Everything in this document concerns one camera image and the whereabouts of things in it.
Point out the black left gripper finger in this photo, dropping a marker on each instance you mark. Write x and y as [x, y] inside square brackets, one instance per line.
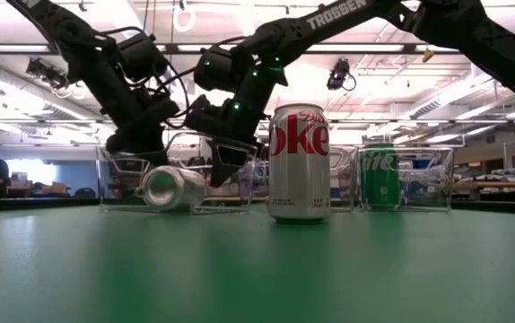
[156, 148]
[123, 143]

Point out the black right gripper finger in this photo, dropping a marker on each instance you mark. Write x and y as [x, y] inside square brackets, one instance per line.
[226, 161]

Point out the clear plastic bin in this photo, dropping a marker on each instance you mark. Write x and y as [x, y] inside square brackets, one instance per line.
[423, 188]
[114, 179]
[343, 179]

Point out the green Sprite can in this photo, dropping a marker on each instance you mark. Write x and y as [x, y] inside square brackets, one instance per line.
[379, 188]

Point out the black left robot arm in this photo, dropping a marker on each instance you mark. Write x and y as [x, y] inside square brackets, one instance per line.
[91, 63]

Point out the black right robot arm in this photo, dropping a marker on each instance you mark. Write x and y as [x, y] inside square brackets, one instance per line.
[293, 31]

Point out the green table mat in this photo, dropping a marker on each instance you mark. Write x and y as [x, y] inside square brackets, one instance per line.
[257, 269]

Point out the hanging yellow connector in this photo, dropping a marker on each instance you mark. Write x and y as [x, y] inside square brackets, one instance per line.
[427, 56]

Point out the wooden workbench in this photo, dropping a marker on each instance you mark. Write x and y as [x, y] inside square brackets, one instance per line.
[508, 185]

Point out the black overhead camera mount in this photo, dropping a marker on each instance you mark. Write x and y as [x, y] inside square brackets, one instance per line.
[46, 72]

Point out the long ceiling light rail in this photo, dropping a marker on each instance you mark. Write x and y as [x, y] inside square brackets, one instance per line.
[410, 48]

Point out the white ceiling air duct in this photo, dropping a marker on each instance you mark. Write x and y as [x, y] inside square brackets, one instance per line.
[455, 94]

